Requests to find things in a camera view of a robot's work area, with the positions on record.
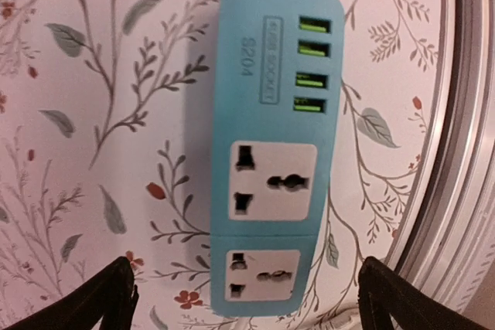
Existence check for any teal power strip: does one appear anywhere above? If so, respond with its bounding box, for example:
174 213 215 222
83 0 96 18
210 0 344 317

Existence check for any floral patterned table mat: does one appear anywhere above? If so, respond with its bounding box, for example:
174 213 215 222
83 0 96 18
1 0 441 329

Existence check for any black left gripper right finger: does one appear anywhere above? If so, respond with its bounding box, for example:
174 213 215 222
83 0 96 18
358 257 483 330

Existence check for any aluminium front rail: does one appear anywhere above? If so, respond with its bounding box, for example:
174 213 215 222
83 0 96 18
386 0 494 312

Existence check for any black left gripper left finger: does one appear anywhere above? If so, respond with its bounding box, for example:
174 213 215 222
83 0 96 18
9 256 139 330

